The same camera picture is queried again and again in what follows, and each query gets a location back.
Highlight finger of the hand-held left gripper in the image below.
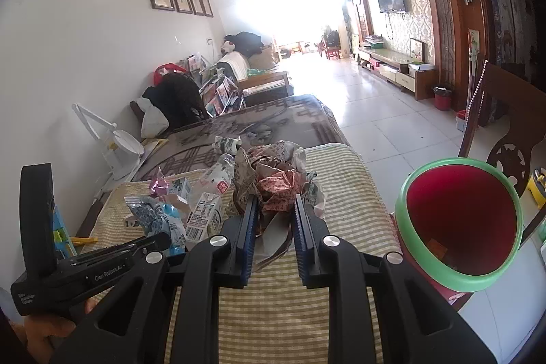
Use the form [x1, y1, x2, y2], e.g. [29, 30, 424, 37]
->
[70, 233, 172, 264]

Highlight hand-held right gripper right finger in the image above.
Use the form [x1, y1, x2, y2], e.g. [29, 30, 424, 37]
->
[292, 195, 498, 364]

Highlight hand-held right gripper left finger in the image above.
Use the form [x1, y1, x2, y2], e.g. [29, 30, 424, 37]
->
[49, 195, 261, 364]

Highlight white plastic bag trash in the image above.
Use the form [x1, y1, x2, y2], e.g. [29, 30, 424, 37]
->
[124, 195, 189, 263]

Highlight red patterned paper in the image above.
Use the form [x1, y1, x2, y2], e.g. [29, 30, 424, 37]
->
[255, 167, 310, 215]

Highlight brown paper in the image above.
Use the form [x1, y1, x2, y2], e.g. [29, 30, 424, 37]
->
[231, 146, 266, 220]

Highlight red bin with green rim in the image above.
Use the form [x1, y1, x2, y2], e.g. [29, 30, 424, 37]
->
[394, 158, 523, 307]

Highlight person's left hand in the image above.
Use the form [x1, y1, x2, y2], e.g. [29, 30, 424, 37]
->
[13, 298, 101, 364]

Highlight blue green plastic toy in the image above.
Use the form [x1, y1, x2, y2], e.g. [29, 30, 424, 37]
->
[52, 205, 78, 267]

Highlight white milk carton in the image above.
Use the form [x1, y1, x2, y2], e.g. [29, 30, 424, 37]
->
[185, 192, 223, 254]

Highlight purple foil wrapper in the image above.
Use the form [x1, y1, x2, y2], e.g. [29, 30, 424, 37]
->
[147, 166, 172, 199]

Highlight small white blue carton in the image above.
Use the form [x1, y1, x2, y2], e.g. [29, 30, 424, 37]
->
[168, 177, 193, 199]

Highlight plastic bottle pink label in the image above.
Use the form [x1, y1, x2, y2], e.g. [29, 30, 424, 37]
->
[200, 154, 236, 195]

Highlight green striped blanket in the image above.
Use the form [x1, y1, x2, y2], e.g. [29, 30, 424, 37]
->
[79, 142, 404, 364]

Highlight crumpled floral paper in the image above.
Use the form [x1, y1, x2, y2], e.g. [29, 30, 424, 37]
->
[249, 139, 307, 174]

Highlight plastic bottle green label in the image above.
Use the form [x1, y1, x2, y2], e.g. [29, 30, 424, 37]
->
[212, 135, 243, 155]

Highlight white desk lamp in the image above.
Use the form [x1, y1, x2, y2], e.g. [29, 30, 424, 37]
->
[72, 103, 146, 182]

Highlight white plastic bag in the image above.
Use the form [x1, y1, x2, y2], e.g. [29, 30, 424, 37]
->
[140, 97, 170, 137]

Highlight dark brown coat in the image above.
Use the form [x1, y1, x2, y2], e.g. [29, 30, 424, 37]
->
[142, 72, 206, 127]

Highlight row of picture books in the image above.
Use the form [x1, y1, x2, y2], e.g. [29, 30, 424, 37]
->
[187, 53, 247, 118]

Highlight wooden sofa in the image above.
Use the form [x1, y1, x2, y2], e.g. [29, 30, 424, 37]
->
[219, 48, 296, 107]

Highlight red bag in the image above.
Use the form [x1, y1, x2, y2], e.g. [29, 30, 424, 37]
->
[154, 63, 189, 86]

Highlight wooden television cabinet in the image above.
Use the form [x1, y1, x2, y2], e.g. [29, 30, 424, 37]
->
[357, 45, 438, 101]

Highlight black clothing pile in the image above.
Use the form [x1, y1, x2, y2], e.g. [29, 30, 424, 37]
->
[224, 31, 265, 54]

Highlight small red waste bucket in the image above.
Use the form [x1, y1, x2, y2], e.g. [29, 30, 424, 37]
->
[432, 86, 453, 111]

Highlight wooden dining chairs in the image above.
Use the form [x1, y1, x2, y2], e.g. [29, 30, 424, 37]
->
[319, 29, 343, 60]

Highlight framed picture on cabinet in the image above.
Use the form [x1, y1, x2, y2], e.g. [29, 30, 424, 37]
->
[409, 38, 428, 64]

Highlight yellow toy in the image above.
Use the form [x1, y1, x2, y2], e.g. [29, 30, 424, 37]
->
[526, 171, 546, 208]

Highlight carved wooden chair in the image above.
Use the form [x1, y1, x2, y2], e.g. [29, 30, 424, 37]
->
[458, 56, 546, 200]

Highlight printed door curtain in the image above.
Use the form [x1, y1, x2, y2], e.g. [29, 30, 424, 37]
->
[475, 0, 539, 71]

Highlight white bead string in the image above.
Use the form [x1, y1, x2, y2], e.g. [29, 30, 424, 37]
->
[466, 59, 488, 122]

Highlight wall scroll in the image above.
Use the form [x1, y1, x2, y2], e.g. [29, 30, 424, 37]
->
[467, 29, 481, 58]

